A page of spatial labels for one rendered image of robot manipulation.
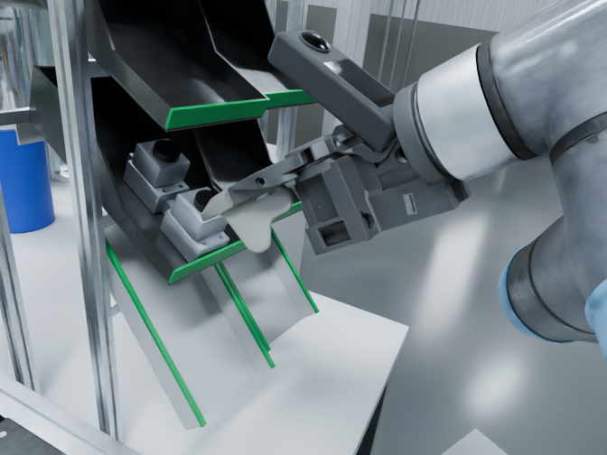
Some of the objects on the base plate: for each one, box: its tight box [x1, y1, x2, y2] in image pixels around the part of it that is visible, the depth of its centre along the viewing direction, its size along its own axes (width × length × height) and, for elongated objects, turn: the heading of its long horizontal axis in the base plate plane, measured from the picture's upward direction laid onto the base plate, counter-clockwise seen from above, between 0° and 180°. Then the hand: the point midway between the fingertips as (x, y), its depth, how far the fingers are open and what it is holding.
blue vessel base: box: [0, 131, 55, 234], centre depth 118 cm, size 16×16×27 cm
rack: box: [0, 0, 268, 444], centre depth 63 cm, size 21×36×80 cm, turn 141°
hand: (241, 194), depth 42 cm, fingers open, 8 cm apart
